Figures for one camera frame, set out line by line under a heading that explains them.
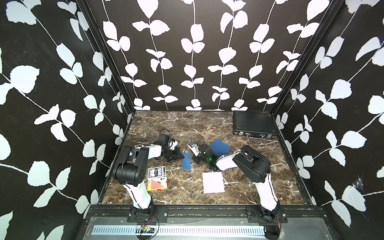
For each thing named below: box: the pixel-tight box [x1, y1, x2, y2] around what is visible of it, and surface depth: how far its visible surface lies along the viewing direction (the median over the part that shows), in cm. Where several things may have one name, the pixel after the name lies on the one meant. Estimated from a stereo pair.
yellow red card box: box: [147, 176, 168, 192], surface depth 85 cm
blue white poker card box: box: [147, 166, 167, 179], surface depth 88 cm
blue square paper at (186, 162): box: [181, 152, 191, 170], surface depth 95 cm
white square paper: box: [202, 171, 225, 194], surface depth 86 cm
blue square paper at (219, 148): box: [210, 138, 230, 156], surface depth 104 cm
